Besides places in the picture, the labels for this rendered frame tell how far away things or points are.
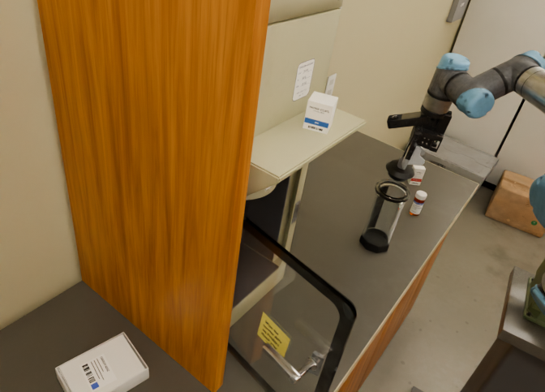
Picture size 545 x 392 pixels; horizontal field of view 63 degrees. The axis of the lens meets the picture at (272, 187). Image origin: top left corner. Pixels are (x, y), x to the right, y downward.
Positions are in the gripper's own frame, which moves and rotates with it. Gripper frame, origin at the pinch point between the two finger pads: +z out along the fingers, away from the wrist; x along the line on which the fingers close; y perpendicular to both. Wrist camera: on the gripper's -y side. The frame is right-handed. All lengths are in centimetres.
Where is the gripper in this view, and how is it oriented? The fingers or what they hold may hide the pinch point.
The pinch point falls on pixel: (403, 161)
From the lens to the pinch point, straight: 145.1
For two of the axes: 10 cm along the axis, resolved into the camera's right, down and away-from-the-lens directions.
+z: -1.5, 7.5, 6.4
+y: 9.4, 3.1, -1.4
